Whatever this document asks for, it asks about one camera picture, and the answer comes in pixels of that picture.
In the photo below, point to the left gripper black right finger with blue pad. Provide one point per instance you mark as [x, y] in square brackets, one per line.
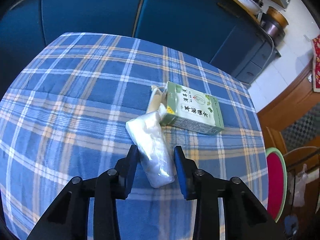
[245, 216]

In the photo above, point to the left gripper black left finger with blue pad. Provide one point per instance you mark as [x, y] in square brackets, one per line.
[67, 215]

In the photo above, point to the clear plastic wrapper pack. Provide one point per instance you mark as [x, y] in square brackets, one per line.
[154, 153]

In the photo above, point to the blue kitchen cabinet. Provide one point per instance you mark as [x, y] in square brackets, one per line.
[219, 32]

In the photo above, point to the red basin green rim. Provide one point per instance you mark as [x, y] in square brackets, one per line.
[277, 182]

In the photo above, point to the clear plastic bag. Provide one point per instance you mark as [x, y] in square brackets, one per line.
[299, 184]

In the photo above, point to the blue plaid tablecloth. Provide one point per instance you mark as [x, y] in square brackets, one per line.
[65, 115]

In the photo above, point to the wooden door with glass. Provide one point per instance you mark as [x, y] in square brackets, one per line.
[295, 101]

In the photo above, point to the green tea box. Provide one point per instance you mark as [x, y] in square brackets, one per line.
[186, 108]

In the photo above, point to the black rice cooker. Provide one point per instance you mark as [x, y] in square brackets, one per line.
[273, 28]

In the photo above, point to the red patterned quilted cloth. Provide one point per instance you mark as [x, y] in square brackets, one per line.
[315, 42]

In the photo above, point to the brown pot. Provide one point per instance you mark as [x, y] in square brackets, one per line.
[277, 16]

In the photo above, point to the white ceramic bowl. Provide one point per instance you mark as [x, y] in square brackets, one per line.
[252, 6]

